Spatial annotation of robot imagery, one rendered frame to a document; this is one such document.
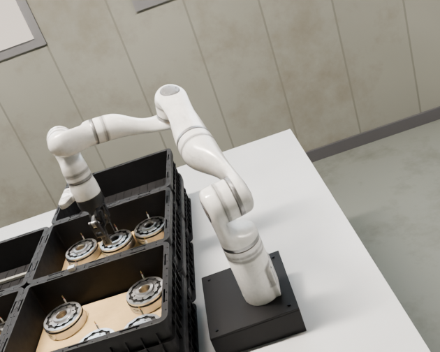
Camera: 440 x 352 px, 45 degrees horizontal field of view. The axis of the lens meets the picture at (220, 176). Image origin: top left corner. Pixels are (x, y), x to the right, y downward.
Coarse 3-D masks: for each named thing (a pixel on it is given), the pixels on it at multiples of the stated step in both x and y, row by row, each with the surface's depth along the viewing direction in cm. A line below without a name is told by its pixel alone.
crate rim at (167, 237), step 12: (156, 192) 160; (168, 192) 158; (120, 204) 161; (168, 204) 151; (84, 216) 162; (168, 216) 145; (168, 228) 139; (48, 240) 156; (156, 240) 136; (168, 240) 136; (120, 252) 137; (36, 264) 146; (84, 264) 137; (48, 276) 138
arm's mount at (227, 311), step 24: (216, 288) 136; (288, 288) 127; (216, 312) 129; (240, 312) 126; (264, 312) 124; (288, 312) 121; (216, 336) 123; (240, 336) 123; (264, 336) 124; (288, 336) 125
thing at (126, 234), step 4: (116, 232) 161; (120, 232) 161; (124, 232) 160; (128, 232) 159; (124, 236) 157; (128, 236) 157; (124, 240) 156; (128, 240) 155; (100, 244) 158; (104, 244) 157; (112, 244) 155; (116, 244) 155; (120, 244) 154; (124, 244) 154; (104, 248) 155; (108, 248) 155; (112, 248) 154; (116, 248) 153
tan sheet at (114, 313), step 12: (108, 300) 137; (120, 300) 136; (96, 312) 135; (108, 312) 133; (120, 312) 132; (132, 312) 130; (156, 312) 127; (84, 324) 132; (108, 324) 129; (120, 324) 128; (48, 336) 132; (72, 336) 129; (84, 336) 128; (48, 348) 128; (60, 348) 127
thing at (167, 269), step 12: (132, 252) 135; (144, 252) 134; (168, 252) 130; (96, 264) 136; (168, 264) 125; (60, 276) 136; (168, 276) 121; (24, 288) 136; (168, 288) 117; (24, 300) 132; (168, 300) 114; (168, 312) 111; (12, 324) 124; (144, 324) 109; (156, 324) 108; (168, 324) 109; (108, 336) 109; (120, 336) 109; (132, 336) 109; (144, 336) 109; (72, 348) 110; (84, 348) 110; (96, 348) 110
